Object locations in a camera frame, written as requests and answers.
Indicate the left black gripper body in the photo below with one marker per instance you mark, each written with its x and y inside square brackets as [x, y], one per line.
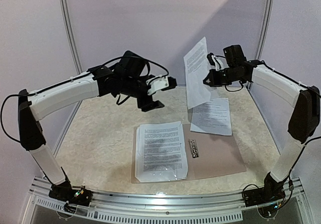
[130, 87]

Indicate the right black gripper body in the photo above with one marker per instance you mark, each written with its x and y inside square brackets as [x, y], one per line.
[216, 76]

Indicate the printed paper sheet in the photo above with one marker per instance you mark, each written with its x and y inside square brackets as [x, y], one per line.
[196, 69]
[160, 154]

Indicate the translucent brown folder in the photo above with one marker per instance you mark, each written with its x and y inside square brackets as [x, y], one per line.
[218, 155]

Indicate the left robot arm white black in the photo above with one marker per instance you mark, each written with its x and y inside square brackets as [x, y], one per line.
[123, 77]

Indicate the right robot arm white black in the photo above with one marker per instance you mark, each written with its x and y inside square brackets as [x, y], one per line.
[305, 101]

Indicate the metal folder clip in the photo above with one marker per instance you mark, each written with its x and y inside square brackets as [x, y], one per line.
[193, 148]

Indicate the stack of printed papers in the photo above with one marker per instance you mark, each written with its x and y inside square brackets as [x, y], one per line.
[212, 117]

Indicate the perforated metal strip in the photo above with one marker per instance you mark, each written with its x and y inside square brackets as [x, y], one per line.
[49, 211]

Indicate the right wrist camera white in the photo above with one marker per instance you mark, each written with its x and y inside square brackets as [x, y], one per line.
[214, 62]

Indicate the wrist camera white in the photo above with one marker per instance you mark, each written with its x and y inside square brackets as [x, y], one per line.
[160, 83]
[214, 62]

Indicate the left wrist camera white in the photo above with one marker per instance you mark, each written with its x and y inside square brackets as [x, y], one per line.
[160, 83]

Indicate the right aluminium frame post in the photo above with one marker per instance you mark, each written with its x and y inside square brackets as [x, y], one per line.
[262, 15]

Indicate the aluminium frame post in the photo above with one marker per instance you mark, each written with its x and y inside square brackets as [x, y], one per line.
[78, 67]
[262, 15]

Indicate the left aluminium frame post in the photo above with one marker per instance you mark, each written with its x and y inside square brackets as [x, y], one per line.
[78, 67]

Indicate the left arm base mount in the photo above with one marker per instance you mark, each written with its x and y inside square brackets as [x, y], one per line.
[65, 192]

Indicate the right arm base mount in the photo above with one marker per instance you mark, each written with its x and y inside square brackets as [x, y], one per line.
[254, 195]

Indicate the aluminium front rail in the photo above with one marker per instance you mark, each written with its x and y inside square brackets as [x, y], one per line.
[220, 201]

